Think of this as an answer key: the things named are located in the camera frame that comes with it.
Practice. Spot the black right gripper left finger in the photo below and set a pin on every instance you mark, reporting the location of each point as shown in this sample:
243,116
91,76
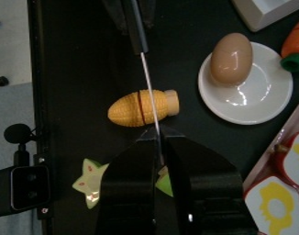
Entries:
127,189

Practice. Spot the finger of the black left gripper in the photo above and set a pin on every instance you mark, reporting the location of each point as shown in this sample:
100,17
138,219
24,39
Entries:
115,13
147,13

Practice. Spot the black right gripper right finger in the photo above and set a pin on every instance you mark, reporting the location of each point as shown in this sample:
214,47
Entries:
208,189

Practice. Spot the pale green toy star fruit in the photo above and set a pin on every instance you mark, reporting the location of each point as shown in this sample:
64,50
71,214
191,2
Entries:
91,183

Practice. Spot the green toy fruit piece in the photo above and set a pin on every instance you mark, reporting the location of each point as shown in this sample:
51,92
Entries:
164,182

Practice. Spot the pink plastic tray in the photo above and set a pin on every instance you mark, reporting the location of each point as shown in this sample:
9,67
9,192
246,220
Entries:
270,159

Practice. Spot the toy apple half with stem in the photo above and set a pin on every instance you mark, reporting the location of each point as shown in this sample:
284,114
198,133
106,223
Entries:
296,159

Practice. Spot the brown toy egg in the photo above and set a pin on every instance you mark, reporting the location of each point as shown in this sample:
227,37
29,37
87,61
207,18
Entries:
231,59

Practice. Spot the yellow toy corn cob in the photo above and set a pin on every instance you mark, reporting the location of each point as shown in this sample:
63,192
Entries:
127,110

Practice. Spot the white round plate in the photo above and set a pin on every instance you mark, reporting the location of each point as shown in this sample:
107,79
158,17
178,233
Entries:
254,101

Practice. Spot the black chair caster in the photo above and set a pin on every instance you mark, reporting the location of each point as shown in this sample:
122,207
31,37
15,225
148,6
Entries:
0,80

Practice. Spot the orange toy carrot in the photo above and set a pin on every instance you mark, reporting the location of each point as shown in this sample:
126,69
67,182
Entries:
296,42

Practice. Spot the black camera with microphone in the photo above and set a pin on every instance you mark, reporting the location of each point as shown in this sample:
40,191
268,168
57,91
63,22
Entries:
21,186

